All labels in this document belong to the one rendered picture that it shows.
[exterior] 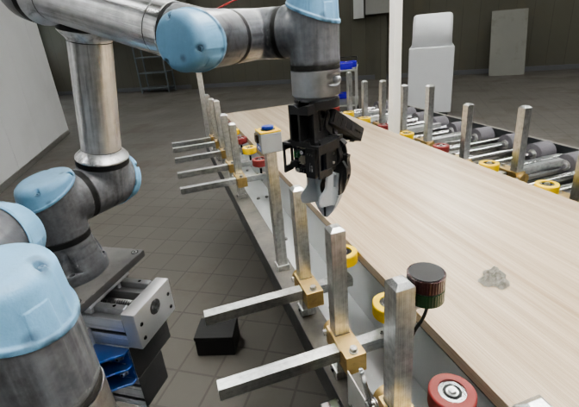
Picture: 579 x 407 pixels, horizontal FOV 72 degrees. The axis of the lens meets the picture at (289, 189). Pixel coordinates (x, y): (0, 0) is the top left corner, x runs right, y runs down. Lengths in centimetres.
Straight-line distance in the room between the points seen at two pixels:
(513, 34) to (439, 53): 499
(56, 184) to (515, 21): 1123
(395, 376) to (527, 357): 28
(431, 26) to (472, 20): 495
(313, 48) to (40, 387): 48
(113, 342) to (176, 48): 68
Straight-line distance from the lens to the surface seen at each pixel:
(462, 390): 83
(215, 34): 53
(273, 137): 125
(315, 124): 61
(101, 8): 64
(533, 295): 109
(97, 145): 97
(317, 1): 59
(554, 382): 90
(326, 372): 111
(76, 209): 95
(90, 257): 98
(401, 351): 72
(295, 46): 60
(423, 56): 675
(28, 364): 30
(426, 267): 68
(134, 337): 95
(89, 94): 93
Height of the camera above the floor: 151
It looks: 22 degrees down
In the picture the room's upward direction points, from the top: 5 degrees counter-clockwise
